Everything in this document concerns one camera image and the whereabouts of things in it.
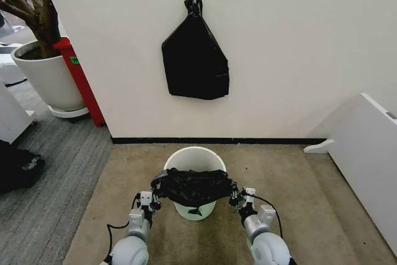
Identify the red box with green label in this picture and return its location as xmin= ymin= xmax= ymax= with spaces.
xmin=52 ymin=37 xmax=107 ymax=128

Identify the white flat panel with foot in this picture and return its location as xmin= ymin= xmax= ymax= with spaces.
xmin=303 ymin=92 xmax=397 ymax=245

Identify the black plastic garbage bag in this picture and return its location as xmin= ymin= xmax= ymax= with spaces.
xmin=149 ymin=168 xmax=240 ymax=217

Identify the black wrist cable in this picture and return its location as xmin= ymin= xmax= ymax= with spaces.
xmin=103 ymin=195 xmax=139 ymax=265
xmin=252 ymin=195 xmax=295 ymax=265

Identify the white wheeled pot saucer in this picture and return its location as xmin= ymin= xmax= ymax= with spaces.
xmin=48 ymin=104 xmax=91 ymax=120

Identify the black folded hanging bag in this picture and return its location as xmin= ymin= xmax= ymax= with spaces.
xmin=161 ymin=0 xmax=231 ymax=101

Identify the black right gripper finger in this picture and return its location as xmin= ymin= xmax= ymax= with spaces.
xmin=230 ymin=181 xmax=246 ymax=198
xmin=228 ymin=194 xmax=246 ymax=209

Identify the potted tree with brown trunk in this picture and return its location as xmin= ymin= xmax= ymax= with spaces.
xmin=0 ymin=0 xmax=60 ymax=60

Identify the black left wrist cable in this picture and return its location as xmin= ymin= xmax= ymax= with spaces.
xmin=103 ymin=195 xmax=139 ymax=265

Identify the beige floor carpet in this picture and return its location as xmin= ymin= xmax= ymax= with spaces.
xmin=61 ymin=143 xmax=397 ymax=265

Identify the white cabinet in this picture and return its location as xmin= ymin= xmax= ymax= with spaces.
xmin=0 ymin=76 xmax=38 ymax=145

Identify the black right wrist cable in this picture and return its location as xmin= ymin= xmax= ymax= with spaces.
xmin=252 ymin=195 xmax=295 ymax=265

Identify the white round trash bin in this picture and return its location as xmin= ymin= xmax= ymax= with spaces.
xmin=163 ymin=146 xmax=226 ymax=222

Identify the black bag on floor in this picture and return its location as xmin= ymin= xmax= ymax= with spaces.
xmin=0 ymin=138 xmax=46 ymax=194

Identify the white round plant pot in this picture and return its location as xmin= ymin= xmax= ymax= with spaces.
xmin=11 ymin=41 xmax=86 ymax=112

